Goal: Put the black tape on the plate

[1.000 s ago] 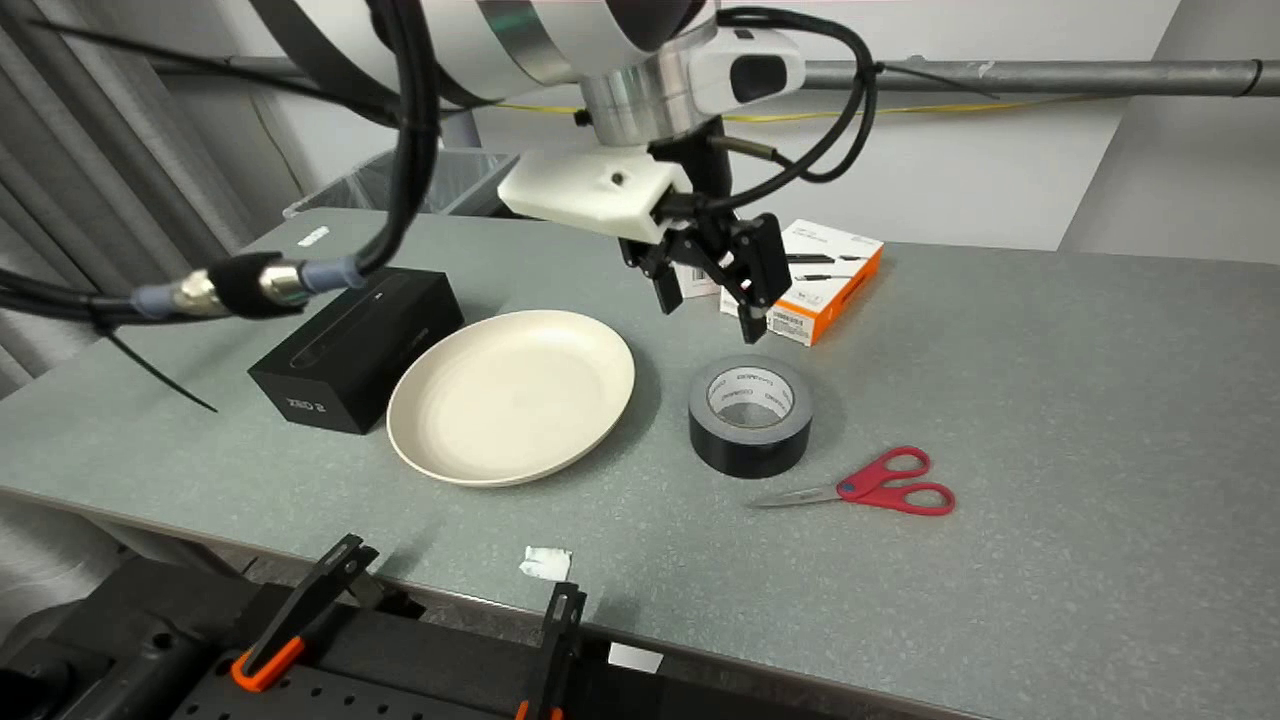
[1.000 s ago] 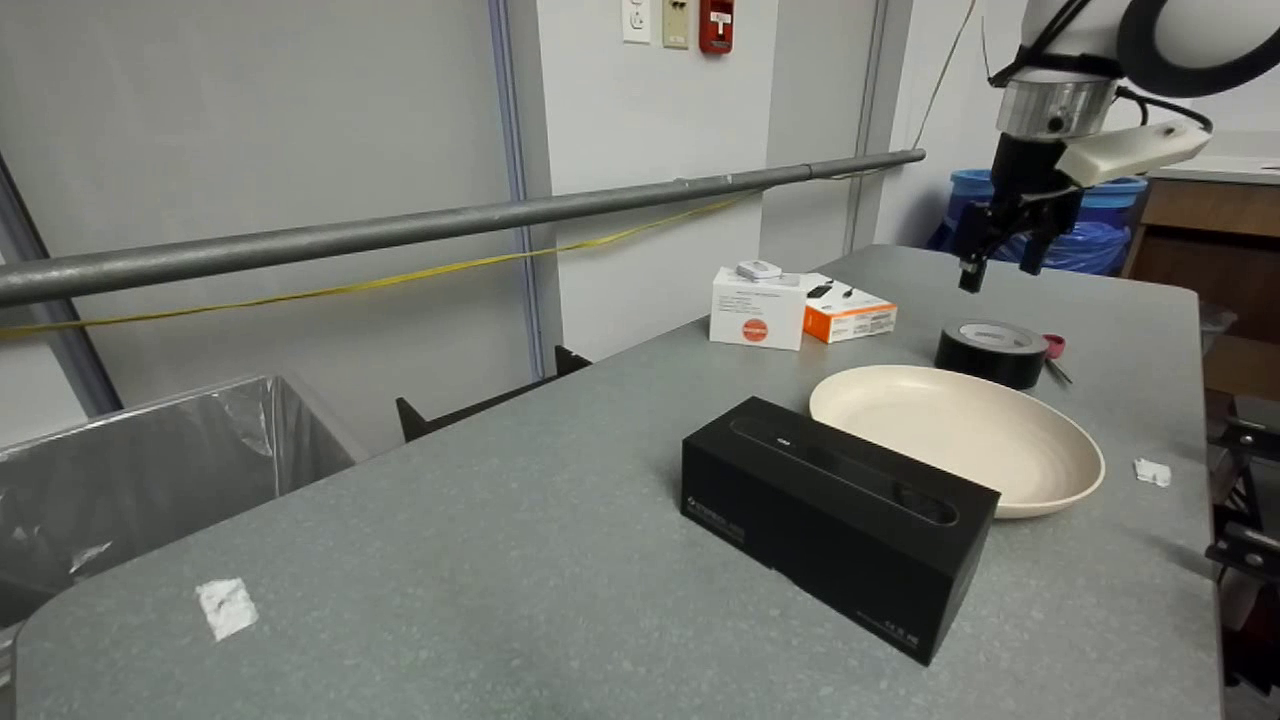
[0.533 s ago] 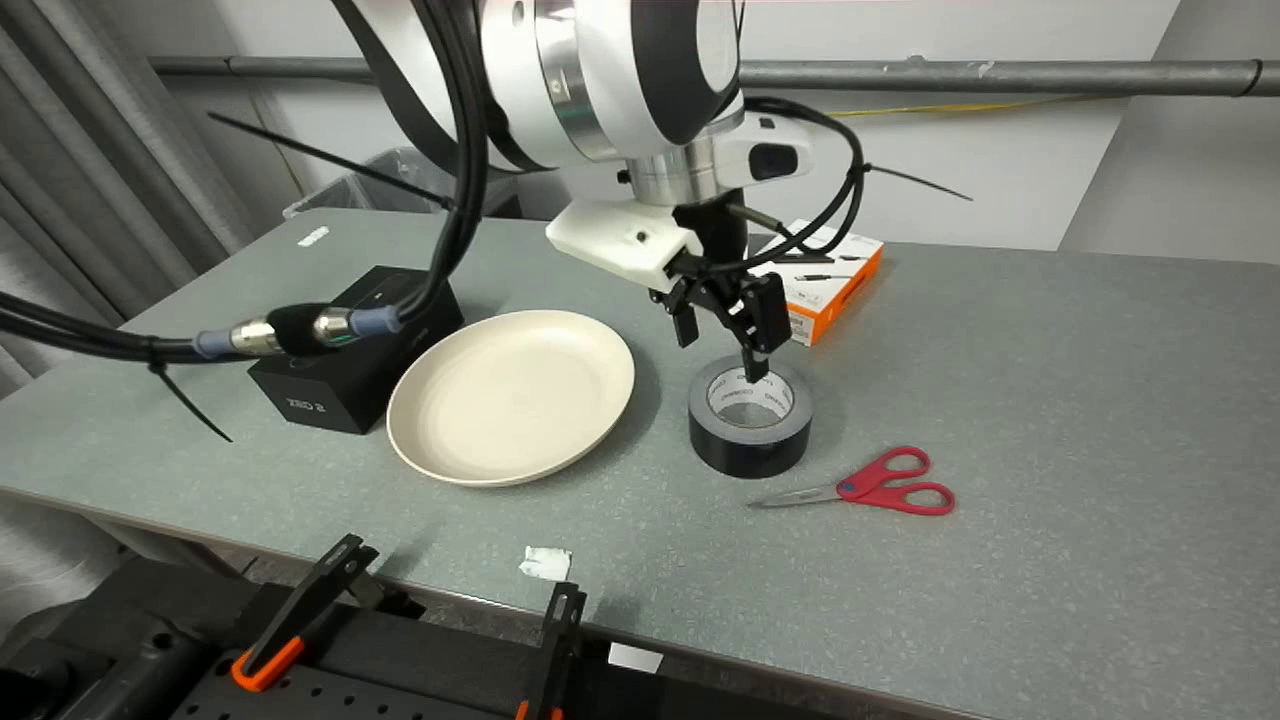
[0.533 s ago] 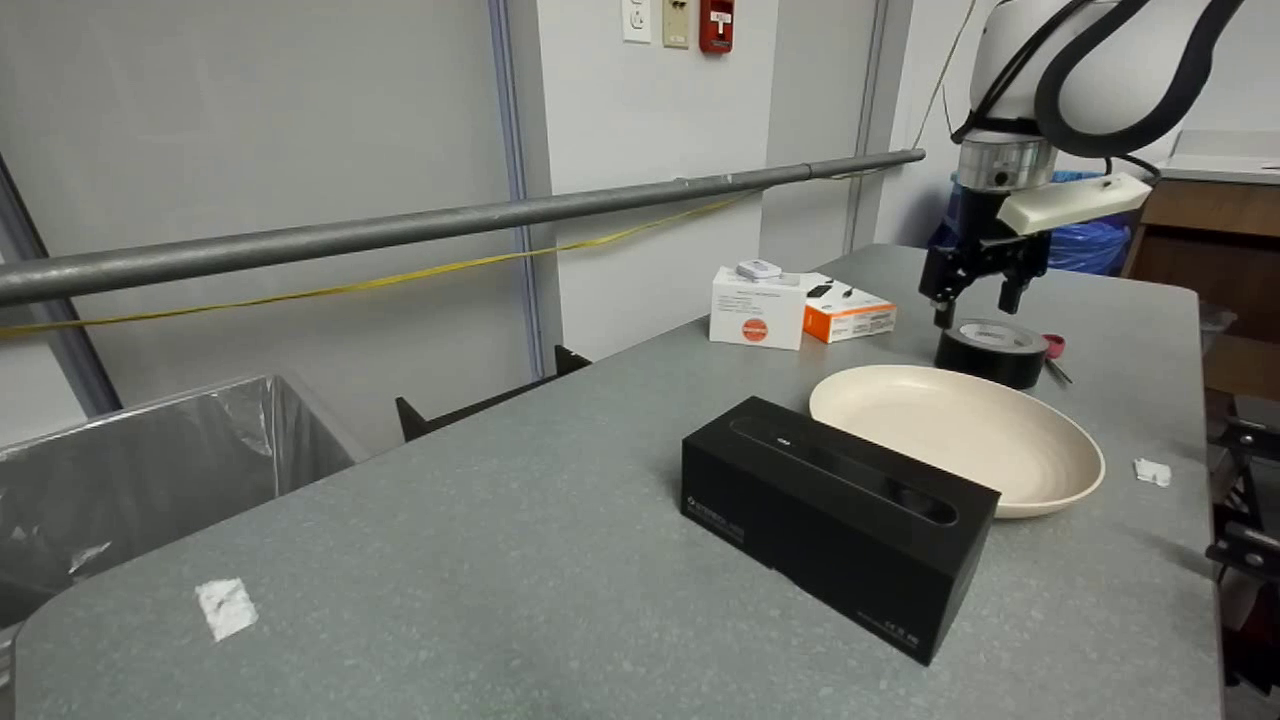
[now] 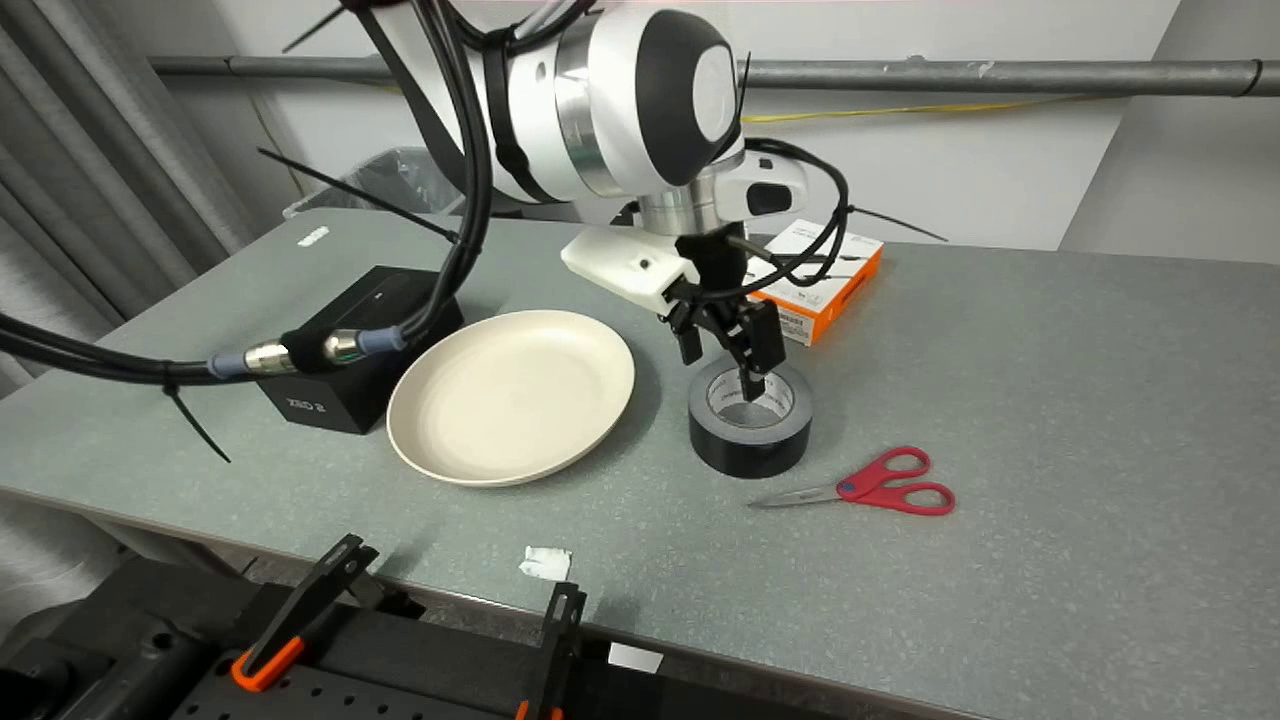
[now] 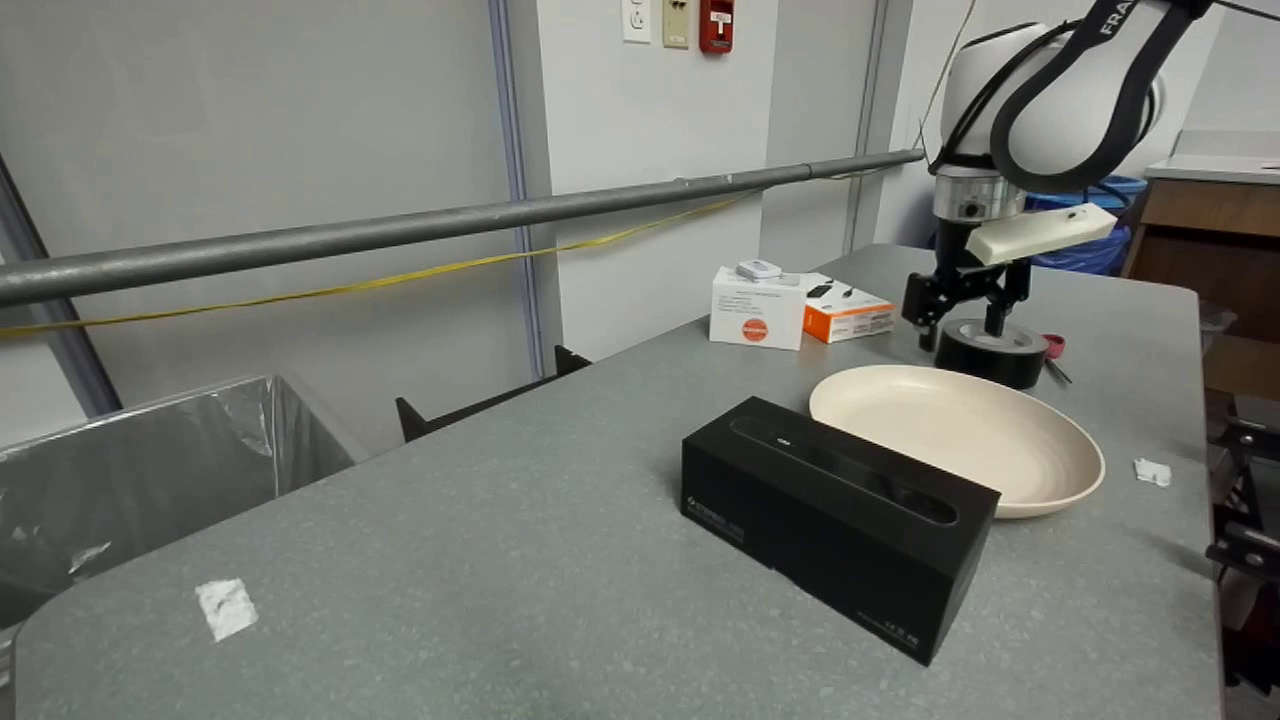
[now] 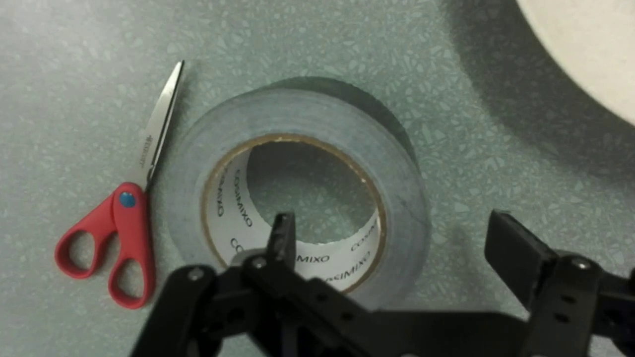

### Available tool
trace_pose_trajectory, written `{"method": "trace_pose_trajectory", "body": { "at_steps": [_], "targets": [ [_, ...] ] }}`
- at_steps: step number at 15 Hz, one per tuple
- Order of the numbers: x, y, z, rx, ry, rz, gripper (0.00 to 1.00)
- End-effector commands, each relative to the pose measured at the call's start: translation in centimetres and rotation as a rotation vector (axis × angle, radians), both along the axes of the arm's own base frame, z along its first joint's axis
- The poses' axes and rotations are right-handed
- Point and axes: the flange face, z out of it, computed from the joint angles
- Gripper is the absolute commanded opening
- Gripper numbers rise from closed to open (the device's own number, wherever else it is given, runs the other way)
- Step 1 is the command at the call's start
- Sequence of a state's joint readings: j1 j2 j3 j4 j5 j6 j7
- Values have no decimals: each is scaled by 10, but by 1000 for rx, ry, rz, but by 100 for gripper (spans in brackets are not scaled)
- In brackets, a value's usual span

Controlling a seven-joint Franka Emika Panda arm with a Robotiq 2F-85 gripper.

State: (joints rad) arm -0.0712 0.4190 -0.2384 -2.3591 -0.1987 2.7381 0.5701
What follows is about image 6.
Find red handled scissors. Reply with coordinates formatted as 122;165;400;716
1042;331;1076;390

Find orange and white box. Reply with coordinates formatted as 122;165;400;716
798;271;899;349

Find blue bin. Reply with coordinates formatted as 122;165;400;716
1024;170;1154;281

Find beige wall plate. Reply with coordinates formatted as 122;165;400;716
660;0;696;50

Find grey vertical wall post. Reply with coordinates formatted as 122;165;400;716
485;0;560;379

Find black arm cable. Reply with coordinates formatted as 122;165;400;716
929;0;1215;201

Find white wall switch plate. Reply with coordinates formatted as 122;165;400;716
621;0;660;46

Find grey metal rail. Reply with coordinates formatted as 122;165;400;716
0;147;932;310

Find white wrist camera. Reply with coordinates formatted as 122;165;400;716
966;201;1120;267

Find black tape roll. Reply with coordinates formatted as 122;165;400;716
932;314;1054;390

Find cream round plate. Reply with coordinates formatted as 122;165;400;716
803;358;1107;523

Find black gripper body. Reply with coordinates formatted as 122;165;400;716
929;217;1042;310

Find yellow cable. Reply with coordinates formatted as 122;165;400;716
0;194;751;342

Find black rectangular box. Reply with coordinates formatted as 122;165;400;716
675;390;1003;667

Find white cardboard box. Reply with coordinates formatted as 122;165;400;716
704;255;831;354

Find grey wall corner trim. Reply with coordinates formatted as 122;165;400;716
848;0;918;252

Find grey bin with liner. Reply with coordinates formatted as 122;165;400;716
0;371;360;633

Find red fire alarm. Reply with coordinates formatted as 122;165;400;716
696;0;741;59

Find grey diagonal frame strut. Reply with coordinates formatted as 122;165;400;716
0;157;127;421

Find wooden desk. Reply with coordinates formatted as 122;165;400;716
1126;122;1280;402

